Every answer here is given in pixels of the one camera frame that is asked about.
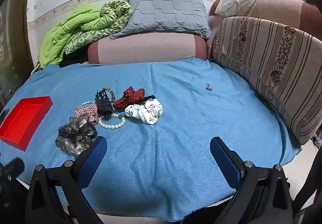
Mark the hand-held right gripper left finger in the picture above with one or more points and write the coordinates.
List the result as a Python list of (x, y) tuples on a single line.
[(94, 153)]

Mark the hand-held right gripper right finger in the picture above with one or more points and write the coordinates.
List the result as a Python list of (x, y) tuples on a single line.
[(222, 156)]

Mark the white floral cloth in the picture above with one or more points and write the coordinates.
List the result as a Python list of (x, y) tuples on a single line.
[(236, 0)]

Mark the small metal brooch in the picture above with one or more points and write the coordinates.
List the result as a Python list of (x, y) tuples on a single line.
[(208, 87)]

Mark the red polka dot scrunchie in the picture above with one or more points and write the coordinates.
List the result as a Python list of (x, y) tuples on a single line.
[(128, 98)]

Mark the grey quilted pillow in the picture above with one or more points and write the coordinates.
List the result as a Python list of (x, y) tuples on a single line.
[(163, 12)]

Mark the blue cloth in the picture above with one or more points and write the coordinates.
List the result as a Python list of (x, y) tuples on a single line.
[(163, 153)]

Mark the pink checkered scrunchie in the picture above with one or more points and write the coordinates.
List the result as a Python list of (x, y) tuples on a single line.
[(86, 111)]

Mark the grey scrunchie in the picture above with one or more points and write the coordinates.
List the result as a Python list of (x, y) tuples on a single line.
[(75, 131)]

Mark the striped floral cushion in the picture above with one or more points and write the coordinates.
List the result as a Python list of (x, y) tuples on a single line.
[(274, 63)]

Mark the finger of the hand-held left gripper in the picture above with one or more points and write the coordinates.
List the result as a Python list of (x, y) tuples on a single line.
[(11, 171)]

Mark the green quilt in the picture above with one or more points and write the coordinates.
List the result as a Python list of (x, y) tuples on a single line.
[(73, 28)]

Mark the white polka dot scrunchie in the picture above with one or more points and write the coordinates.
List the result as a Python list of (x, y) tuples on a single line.
[(147, 112)]

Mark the black hair claw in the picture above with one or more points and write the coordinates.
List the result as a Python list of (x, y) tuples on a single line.
[(103, 104)]

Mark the red tray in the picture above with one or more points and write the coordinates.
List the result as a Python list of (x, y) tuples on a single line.
[(21, 123)]

